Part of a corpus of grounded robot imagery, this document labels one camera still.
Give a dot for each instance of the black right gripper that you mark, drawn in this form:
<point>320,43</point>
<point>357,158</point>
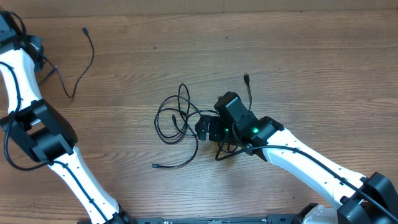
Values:
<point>217,124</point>

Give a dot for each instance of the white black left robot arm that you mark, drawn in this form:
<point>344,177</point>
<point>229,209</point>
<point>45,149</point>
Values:
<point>39,129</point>

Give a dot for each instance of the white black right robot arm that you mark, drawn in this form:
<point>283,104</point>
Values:
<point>352,197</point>

